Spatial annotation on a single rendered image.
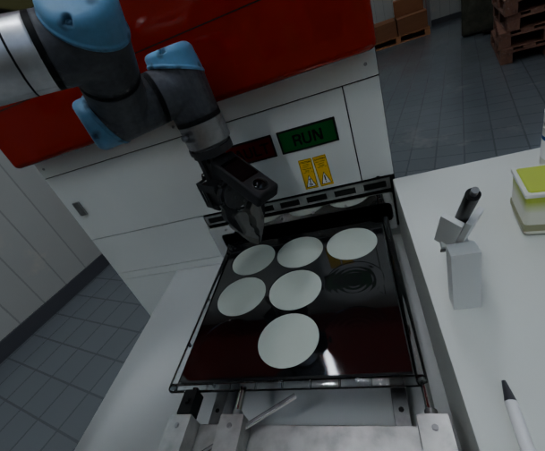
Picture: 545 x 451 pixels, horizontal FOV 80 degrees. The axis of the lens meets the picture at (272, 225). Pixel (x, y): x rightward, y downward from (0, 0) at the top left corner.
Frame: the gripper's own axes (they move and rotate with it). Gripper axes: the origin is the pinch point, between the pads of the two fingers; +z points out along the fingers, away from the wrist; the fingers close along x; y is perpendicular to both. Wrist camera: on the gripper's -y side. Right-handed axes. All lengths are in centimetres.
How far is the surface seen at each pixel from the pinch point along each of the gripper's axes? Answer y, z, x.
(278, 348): -15.2, 7.3, 13.6
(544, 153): -37, -2, -34
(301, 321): -15.1, 7.3, 7.9
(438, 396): -34.7, 15.3, 4.3
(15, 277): 242, 56, 60
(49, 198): 260, 22, 8
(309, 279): -10.2, 7.3, -0.4
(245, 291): -0.2, 7.3, 7.7
